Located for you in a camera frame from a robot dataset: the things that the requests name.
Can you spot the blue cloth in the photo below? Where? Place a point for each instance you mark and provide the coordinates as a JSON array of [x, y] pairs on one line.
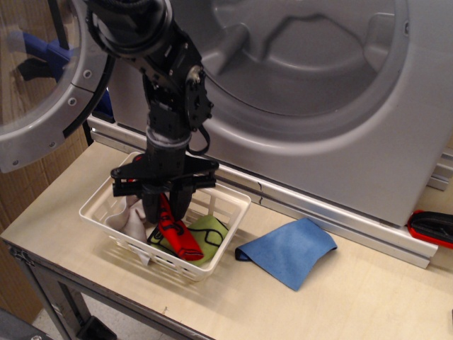
[[289, 252]]

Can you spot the green cloth with black outline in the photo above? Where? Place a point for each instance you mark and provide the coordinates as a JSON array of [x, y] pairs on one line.
[[208, 232]]

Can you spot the grey round machine door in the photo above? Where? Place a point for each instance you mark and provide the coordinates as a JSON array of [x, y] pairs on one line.
[[37, 116]]

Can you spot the blue object behind door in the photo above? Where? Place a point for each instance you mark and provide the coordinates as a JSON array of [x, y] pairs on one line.
[[45, 60]]

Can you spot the grey toy washing machine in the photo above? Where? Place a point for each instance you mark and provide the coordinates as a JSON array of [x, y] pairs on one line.
[[349, 102]]

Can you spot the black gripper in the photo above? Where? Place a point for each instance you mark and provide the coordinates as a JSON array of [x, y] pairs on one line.
[[166, 170]]

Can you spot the white plastic basket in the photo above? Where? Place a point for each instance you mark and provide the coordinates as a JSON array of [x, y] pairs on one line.
[[227, 205]]

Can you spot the metal table frame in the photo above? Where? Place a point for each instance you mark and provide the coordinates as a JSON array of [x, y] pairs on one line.
[[62, 295]]

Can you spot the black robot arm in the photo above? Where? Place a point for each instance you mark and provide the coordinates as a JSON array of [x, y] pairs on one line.
[[145, 35]]

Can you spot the red and black tool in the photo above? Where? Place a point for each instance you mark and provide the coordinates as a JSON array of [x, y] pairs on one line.
[[432, 227]]

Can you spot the grey cloth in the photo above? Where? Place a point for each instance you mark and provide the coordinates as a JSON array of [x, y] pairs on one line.
[[130, 220]]

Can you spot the aluminium rail base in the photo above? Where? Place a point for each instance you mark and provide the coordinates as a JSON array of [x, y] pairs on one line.
[[368, 231]]

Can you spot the black floor object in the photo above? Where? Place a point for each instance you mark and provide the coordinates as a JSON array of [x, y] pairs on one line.
[[94, 329]]

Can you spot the red cloth with black outline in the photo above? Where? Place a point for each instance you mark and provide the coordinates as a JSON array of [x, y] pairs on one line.
[[176, 233]]

